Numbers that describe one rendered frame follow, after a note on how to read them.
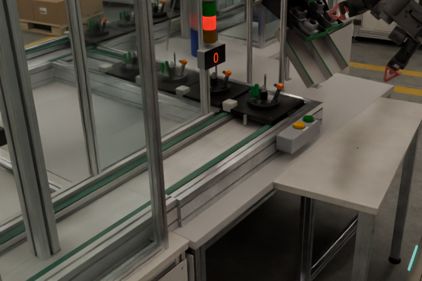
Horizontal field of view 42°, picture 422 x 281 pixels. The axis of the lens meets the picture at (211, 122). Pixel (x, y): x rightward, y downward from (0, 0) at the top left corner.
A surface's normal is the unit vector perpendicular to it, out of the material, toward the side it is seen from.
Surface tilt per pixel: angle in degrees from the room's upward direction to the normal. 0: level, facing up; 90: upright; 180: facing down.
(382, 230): 0
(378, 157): 0
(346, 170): 0
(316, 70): 45
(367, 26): 90
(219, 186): 90
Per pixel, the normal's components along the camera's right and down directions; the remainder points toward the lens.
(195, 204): 0.78, 0.26
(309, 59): 0.45, -0.42
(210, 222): -0.03, -0.90
